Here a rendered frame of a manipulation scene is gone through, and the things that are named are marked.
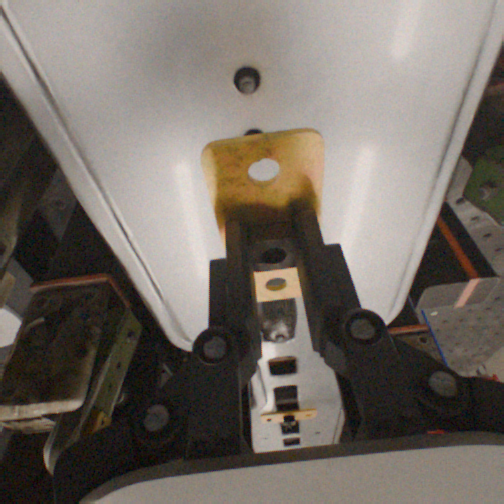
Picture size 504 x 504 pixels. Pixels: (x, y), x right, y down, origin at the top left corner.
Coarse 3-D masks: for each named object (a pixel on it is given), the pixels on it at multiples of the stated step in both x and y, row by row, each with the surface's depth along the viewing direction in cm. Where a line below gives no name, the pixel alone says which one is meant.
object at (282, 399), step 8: (288, 360) 57; (272, 368) 56; (280, 368) 56; (288, 368) 56; (280, 392) 53; (288, 392) 53; (296, 392) 53; (280, 400) 53; (288, 400) 52; (296, 400) 52; (280, 408) 54
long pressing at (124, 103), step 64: (0, 0) 13; (64, 0) 13; (128, 0) 13; (192, 0) 13; (256, 0) 14; (320, 0) 14; (384, 0) 14; (448, 0) 14; (0, 64) 14; (64, 64) 15; (128, 64) 15; (192, 64) 15; (256, 64) 15; (320, 64) 15; (384, 64) 16; (448, 64) 16; (64, 128) 17; (128, 128) 17; (192, 128) 17; (256, 128) 18; (320, 128) 18; (384, 128) 18; (448, 128) 18; (128, 192) 20; (192, 192) 20; (384, 192) 21; (128, 256) 23; (192, 256) 24; (384, 256) 26; (192, 320) 31; (384, 320) 33; (256, 384) 42; (320, 384) 44; (256, 448) 67
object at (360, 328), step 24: (360, 312) 9; (360, 336) 9; (384, 336) 9; (360, 360) 8; (384, 360) 8; (360, 384) 8; (384, 384) 8; (408, 384) 8; (360, 408) 8; (384, 408) 8; (408, 408) 8; (360, 432) 8; (384, 432) 7; (408, 432) 7
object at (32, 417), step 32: (64, 256) 36; (96, 256) 36; (32, 288) 33; (64, 288) 33; (96, 288) 32; (128, 288) 37; (32, 320) 31; (64, 320) 30; (96, 320) 30; (32, 352) 29; (64, 352) 28; (96, 352) 29; (0, 384) 27; (32, 384) 27; (64, 384) 26; (0, 416) 26; (32, 416) 26
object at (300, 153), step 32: (224, 160) 10; (256, 160) 11; (288, 160) 11; (320, 160) 11; (224, 192) 11; (256, 192) 12; (288, 192) 12; (320, 192) 12; (256, 224) 13; (288, 224) 12; (320, 224) 13; (256, 256) 13; (288, 256) 13; (256, 288) 16; (288, 288) 16
